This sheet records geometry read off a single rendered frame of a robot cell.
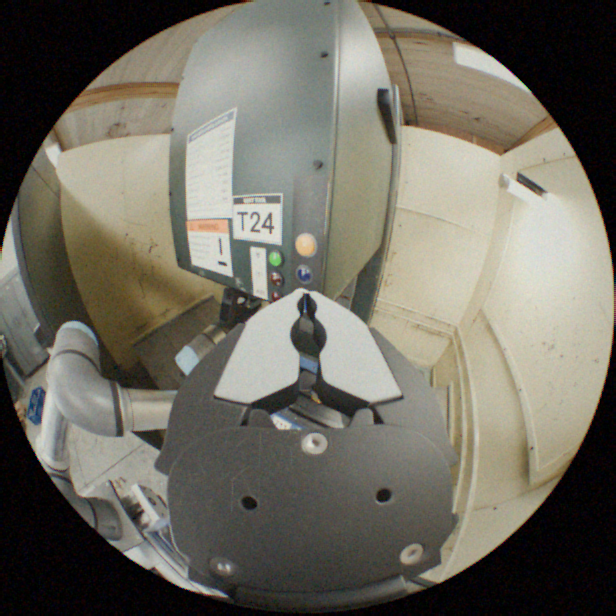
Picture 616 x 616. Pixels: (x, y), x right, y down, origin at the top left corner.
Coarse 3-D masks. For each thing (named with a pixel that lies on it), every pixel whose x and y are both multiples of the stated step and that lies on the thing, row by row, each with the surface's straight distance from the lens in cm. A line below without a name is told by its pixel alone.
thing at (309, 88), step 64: (256, 0) 71; (320, 0) 50; (192, 64) 68; (256, 64) 40; (320, 64) 31; (384, 64) 87; (192, 128) 48; (256, 128) 31; (320, 128) 25; (384, 128) 64; (256, 192) 28; (384, 192) 70
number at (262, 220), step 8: (248, 208) 29; (256, 208) 28; (264, 208) 27; (272, 208) 26; (248, 216) 29; (256, 216) 28; (264, 216) 27; (272, 216) 26; (256, 224) 28; (264, 224) 27; (272, 224) 27; (256, 232) 29; (264, 232) 28; (272, 232) 27
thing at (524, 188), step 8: (504, 176) 82; (520, 176) 88; (504, 184) 81; (512, 184) 83; (520, 184) 87; (528, 184) 90; (536, 184) 93; (512, 192) 85; (520, 192) 85; (528, 192) 87; (536, 192) 92; (544, 192) 96; (528, 200) 88; (536, 200) 90; (544, 200) 95; (544, 208) 93
